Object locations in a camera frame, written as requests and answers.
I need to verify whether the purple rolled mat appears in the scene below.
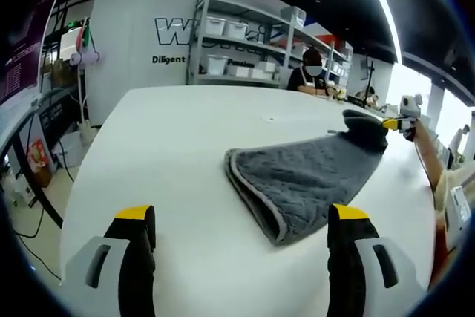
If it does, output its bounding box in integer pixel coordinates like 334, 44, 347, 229
69, 50, 102, 67

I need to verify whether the white chest-worn device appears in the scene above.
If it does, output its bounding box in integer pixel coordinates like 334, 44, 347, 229
442, 184, 475, 252

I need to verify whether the black monitor desk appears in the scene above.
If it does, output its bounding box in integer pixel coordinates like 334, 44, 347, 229
0, 86, 72, 229

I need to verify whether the white coat stand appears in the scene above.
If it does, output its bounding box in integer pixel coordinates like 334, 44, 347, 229
75, 17, 99, 146

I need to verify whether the brown cardboard box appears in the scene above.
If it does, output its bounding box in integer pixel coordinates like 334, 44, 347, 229
51, 58, 74, 87

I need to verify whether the shelf with white bins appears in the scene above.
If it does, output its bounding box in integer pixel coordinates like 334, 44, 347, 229
205, 6, 353, 81

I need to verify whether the white floor bin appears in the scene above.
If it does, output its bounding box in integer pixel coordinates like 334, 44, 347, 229
54, 132, 82, 170

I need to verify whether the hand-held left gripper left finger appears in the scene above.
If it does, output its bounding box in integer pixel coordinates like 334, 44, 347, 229
64, 204, 157, 317

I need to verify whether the white table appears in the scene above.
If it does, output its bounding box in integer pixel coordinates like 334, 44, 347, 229
59, 86, 437, 317

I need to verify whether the dark counter cabinet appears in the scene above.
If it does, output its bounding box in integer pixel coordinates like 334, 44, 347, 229
36, 86, 89, 137

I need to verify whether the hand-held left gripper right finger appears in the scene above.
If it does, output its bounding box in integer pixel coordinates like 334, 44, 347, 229
327, 203, 428, 317

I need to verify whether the grey metal shelf unit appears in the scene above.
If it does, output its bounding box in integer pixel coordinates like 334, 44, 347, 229
186, 0, 354, 90

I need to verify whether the red cardboard box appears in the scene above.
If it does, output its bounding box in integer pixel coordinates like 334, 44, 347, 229
27, 138, 52, 189

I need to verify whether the green red hanging cloth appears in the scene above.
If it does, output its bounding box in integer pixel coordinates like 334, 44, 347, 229
75, 21, 94, 51

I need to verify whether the grey towel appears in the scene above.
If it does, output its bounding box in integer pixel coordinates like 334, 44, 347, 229
224, 108, 390, 247

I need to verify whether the person's cream shirt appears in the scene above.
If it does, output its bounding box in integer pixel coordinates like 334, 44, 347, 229
431, 163, 475, 218

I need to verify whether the black floor cable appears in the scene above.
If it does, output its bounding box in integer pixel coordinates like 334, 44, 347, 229
13, 203, 63, 281

